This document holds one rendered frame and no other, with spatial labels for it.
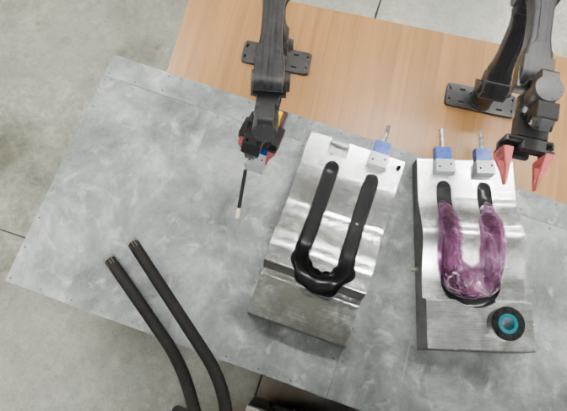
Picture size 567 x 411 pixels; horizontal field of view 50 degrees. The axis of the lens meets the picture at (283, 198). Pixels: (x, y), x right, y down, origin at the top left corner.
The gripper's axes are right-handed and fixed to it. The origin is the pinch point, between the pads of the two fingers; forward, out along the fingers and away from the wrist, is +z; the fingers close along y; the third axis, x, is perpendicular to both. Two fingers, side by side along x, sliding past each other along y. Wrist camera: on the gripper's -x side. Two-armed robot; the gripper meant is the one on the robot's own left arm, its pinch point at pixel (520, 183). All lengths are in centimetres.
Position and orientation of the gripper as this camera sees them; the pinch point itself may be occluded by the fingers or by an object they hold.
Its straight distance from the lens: 135.2
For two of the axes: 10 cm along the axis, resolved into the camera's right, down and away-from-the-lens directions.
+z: -2.2, 9.4, -2.5
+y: 9.8, 2.1, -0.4
